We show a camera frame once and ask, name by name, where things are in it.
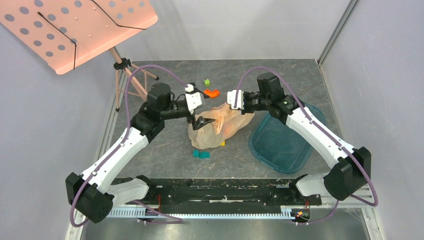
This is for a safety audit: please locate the pink music stand tripod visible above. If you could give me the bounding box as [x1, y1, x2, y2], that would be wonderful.
[109, 46, 160, 112]

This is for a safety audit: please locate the translucent orange plastic bag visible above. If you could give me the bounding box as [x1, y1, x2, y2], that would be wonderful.
[188, 103, 255, 150]

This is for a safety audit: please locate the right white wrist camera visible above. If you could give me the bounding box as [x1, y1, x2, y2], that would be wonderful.
[226, 89, 244, 110]

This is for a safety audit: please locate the pink perforated music stand desk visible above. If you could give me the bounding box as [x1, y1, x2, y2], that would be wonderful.
[0, 0, 158, 75]

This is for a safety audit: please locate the teal cube block left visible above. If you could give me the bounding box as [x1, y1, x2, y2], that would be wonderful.
[192, 150, 200, 158]

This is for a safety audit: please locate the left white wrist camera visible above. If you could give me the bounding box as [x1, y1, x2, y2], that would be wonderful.
[184, 83, 205, 112]

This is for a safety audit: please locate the green cube block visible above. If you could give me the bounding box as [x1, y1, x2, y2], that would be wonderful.
[204, 79, 211, 87]

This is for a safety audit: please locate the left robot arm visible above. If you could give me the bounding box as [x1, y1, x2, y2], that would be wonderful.
[65, 83, 214, 227]

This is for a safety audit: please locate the aluminium frame rail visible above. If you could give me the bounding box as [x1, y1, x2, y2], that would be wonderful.
[64, 205, 133, 240]

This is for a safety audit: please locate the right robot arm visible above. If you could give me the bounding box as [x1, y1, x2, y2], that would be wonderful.
[226, 72, 372, 204]

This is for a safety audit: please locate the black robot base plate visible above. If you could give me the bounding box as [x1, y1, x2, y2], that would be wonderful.
[142, 176, 323, 207]

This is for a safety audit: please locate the teal cube block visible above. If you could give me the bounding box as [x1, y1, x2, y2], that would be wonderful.
[192, 150, 200, 158]
[198, 151, 211, 159]

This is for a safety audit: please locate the orange curved toy block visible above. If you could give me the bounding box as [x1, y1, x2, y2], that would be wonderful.
[203, 89, 221, 98]

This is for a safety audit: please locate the teal transparent plastic tray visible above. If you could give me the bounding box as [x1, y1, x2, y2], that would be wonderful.
[248, 112, 314, 174]

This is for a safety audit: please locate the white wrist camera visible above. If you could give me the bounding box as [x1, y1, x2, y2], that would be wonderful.
[226, 89, 244, 110]
[184, 83, 205, 112]

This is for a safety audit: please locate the teal cube block right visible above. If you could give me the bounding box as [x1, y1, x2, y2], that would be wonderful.
[198, 151, 211, 159]

